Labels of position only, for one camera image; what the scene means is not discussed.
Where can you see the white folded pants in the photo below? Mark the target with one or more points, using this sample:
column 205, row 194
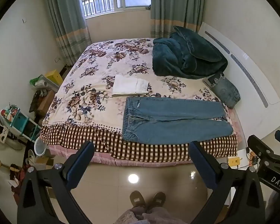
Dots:
column 126, row 85

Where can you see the white shoes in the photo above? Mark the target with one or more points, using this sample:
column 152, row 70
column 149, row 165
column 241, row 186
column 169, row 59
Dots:
column 30, row 157

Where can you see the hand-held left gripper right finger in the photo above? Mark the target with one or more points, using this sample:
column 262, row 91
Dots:
column 204, row 168

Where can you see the red cloth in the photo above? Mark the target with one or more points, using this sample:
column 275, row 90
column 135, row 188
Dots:
column 19, row 175

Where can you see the dark green blanket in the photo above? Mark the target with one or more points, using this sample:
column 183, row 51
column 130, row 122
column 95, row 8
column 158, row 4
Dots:
column 177, row 56

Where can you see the white nightstand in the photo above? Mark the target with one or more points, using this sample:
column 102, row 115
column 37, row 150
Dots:
column 242, row 154

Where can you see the brown cardboard box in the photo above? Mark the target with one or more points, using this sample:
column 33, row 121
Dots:
column 47, row 101

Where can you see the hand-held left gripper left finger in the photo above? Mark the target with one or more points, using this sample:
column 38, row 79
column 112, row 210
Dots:
column 75, row 170

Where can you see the brown slipper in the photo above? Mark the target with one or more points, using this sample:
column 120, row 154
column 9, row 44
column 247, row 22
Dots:
column 137, row 199
column 158, row 199

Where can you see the white waste basket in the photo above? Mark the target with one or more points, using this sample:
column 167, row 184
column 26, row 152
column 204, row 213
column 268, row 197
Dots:
column 39, row 148

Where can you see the teal curtain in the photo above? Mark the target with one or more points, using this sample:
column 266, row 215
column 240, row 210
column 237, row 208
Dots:
column 65, row 16
column 172, row 4

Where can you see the wall socket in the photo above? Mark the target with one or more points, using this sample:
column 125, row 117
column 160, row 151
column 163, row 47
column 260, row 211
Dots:
column 57, row 59

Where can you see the yellow power strip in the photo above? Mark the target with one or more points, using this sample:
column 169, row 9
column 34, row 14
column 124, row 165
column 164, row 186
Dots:
column 233, row 161

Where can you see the blue jeans pants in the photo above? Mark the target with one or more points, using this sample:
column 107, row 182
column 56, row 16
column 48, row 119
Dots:
column 177, row 113

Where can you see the white headboard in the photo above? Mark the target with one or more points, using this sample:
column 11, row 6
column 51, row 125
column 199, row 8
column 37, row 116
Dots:
column 247, row 93

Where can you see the green plastic bag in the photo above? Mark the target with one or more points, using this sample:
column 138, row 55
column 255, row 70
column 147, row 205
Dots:
column 36, row 80

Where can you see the teal shelf rack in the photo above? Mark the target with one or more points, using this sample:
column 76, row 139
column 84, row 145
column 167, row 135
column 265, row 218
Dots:
column 19, row 120

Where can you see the yellow box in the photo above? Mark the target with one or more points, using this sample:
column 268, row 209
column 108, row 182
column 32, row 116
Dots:
column 54, row 77

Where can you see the folded light denim jeans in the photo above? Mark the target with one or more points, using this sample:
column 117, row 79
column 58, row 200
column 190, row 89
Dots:
column 226, row 91

